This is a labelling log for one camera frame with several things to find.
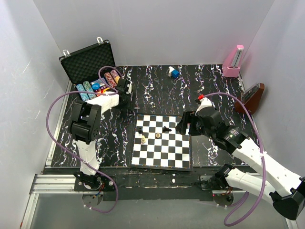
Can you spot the purple yellow chip row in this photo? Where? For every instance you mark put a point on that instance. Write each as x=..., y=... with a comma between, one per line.
x=115, y=76

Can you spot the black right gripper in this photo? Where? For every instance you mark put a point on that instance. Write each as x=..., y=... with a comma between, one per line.
x=188, y=117

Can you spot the black bishop lying down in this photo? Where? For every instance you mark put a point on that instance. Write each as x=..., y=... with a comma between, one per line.
x=165, y=129

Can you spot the white king chess piece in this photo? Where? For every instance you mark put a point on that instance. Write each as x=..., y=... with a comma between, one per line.
x=143, y=139

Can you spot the blue cube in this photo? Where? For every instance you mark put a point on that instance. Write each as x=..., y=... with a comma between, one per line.
x=175, y=74

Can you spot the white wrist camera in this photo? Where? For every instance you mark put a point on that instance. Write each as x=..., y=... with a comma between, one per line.
x=203, y=103
x=129, y=87

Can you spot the black aluminium poker case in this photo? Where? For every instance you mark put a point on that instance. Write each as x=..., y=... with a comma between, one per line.
x=89, y=63

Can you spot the green light blue chip row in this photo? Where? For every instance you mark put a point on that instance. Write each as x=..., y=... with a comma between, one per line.
x=87, y=91

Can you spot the black white chessboard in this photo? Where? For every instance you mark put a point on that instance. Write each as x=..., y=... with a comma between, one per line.
x=172, y=151

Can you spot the pink metronome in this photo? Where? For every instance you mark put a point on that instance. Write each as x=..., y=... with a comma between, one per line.
x=232, y=64

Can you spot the blue patterned card deck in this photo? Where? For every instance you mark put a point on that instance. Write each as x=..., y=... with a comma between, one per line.
x=100, y=82

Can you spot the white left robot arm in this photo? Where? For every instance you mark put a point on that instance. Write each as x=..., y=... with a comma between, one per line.
x=85, y=128

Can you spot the white small block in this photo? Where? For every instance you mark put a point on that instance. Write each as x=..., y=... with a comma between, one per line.
x=170, y=70

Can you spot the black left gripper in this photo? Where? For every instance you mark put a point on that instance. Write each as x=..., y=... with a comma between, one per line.
x=127, y=106

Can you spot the red yellow card deck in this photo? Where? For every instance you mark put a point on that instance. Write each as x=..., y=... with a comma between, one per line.
x=101, y=89

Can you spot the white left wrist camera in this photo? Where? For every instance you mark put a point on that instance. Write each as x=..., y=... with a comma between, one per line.
x=129, y=87

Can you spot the black marble pattern mat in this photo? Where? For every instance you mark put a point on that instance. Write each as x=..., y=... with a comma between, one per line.
x=155, y=92

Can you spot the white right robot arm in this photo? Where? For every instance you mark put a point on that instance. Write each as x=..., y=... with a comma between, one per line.
x=284, y=189

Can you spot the brown wooden metronome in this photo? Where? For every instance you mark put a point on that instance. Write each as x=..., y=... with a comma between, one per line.
x=251, y=97

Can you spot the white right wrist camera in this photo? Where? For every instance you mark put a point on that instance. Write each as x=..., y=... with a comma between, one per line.
x=203, y=103

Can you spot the blue round button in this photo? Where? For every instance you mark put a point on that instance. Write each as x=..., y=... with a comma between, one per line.
x=95, y=85

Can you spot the aluminium rail frame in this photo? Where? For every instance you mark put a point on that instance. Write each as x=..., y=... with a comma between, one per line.
x=152, y=200

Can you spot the red poker chip row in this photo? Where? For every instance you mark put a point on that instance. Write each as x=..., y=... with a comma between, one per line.
x=110, y=80

